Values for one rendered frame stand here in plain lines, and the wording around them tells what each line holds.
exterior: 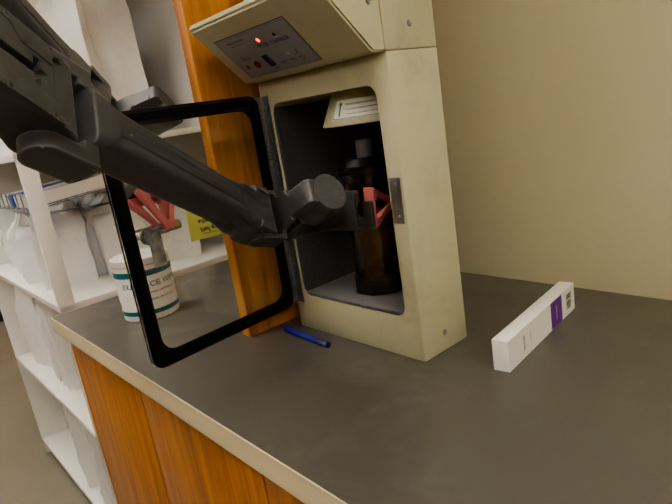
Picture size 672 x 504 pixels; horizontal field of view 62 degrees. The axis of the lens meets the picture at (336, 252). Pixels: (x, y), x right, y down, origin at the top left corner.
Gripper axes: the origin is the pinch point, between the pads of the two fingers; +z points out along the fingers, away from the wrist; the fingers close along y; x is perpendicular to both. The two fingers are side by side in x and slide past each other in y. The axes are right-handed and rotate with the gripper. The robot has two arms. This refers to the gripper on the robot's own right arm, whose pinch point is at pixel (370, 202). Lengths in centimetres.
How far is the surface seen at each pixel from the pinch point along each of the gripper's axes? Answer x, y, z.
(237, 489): 41, 5, -33
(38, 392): 83, 211, -16
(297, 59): -24.1, -1.9, -14.2
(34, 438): 112, 234, -18
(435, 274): 11.1, -15.6, -3.5
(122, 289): 15, 58, -25
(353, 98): -17.6, -5.1, -6.4
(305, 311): 20.2, 14.7, -6.7
